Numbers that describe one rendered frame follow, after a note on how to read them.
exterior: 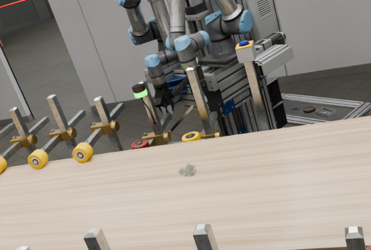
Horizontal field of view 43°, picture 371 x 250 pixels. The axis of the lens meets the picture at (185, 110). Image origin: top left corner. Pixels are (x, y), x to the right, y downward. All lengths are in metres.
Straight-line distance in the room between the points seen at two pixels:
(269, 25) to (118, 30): 2.49
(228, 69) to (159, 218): 1.17
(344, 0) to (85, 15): 2.66
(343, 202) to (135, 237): 0.65
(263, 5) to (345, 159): 1.51
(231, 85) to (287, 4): 2.09
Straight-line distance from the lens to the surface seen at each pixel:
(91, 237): 1.19
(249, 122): 2.99
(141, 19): 2.77
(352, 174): 1.58
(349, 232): 1.04
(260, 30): 2.94
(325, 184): 1.55
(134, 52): 5.18
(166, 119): 2.46
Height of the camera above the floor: 1.77
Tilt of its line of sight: 21 degrees down
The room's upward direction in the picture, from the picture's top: 18 degrees counter-clockwise
